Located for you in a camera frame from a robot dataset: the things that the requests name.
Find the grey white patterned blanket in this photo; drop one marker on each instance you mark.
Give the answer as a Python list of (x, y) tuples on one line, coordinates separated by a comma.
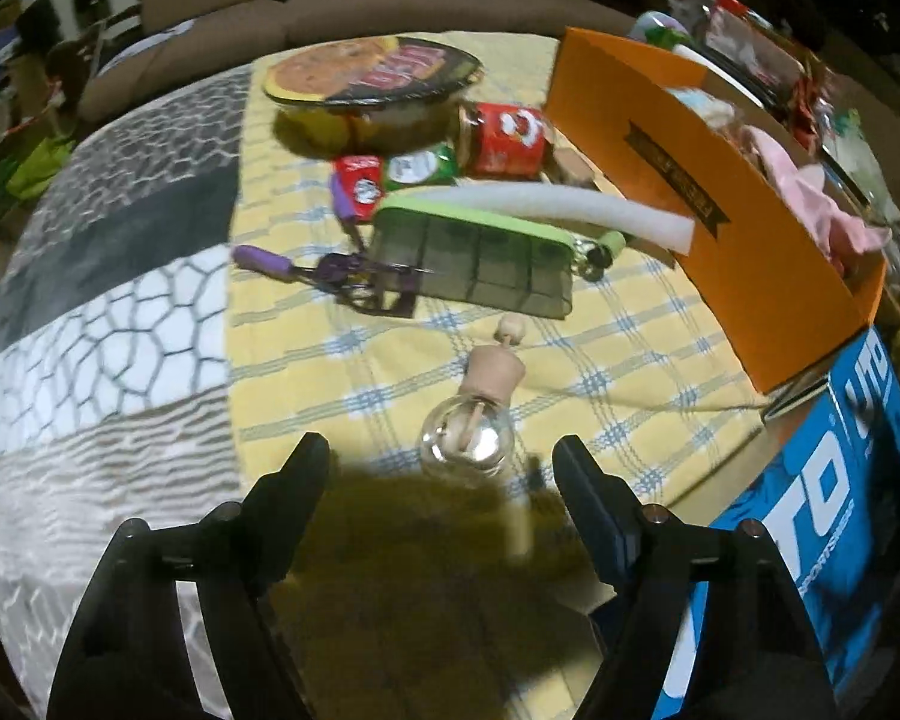
[(120, 315)]

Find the round glass bottle wooden cap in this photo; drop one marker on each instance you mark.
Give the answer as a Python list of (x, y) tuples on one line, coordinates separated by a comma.
[(487, 375)]

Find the cluttered pile of packets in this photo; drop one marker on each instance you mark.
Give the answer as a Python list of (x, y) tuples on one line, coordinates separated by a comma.
[(750, 37)]

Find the green cloth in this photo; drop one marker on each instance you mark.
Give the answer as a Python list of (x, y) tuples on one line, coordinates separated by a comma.
[(41, 165)]

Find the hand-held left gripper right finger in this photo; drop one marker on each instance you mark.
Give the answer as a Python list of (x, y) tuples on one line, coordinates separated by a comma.
[(596, 517)]

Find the small green can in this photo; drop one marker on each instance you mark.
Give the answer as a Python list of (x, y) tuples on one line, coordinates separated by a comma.
[(420, 165)]

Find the orange cardboard box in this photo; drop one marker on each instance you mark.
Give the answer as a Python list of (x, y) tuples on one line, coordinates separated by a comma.
[(757, 300)]

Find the blue and white box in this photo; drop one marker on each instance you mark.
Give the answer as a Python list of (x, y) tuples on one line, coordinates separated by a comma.
[(855, 465)]

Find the large bowl with printed lid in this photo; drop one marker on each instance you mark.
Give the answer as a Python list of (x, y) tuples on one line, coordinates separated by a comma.
[(367, 71)]

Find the pink cloth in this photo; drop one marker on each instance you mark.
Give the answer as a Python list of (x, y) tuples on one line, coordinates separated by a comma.
[(802, 187)]

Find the white foam tube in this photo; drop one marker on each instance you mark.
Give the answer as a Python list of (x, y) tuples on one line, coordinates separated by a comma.
[(570, 202)]

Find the brown sofa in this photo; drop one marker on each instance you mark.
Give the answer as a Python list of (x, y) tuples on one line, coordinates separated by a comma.
[(217, 30)]

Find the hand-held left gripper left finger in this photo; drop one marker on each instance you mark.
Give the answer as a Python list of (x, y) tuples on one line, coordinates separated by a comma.
[(307, 472)]

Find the yellow plaid cloth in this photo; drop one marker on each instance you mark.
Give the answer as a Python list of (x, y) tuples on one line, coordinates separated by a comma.
[(390, 390)]

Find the red Pringles can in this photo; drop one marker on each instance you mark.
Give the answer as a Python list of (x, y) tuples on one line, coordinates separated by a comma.
[(502, 139)]

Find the small red can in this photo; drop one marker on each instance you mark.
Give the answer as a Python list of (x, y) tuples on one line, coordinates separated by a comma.
[(360, 184)]

